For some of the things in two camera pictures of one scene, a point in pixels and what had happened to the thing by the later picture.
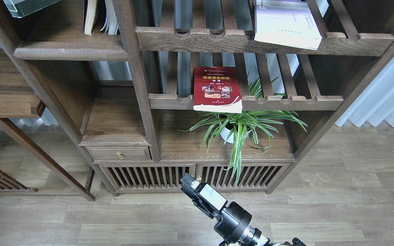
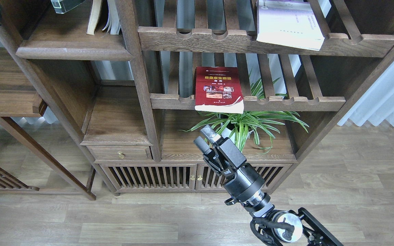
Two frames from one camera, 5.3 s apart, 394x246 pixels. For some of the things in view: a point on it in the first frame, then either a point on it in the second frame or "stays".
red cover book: x=217 y=89 stays
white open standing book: x=111 y=24 stays
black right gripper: x=233 y=220 → x=241 y=179
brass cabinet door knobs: x=199 y=178 stays
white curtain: x=392 y=99 stays
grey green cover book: x=20 y=8 → x=62 y=6
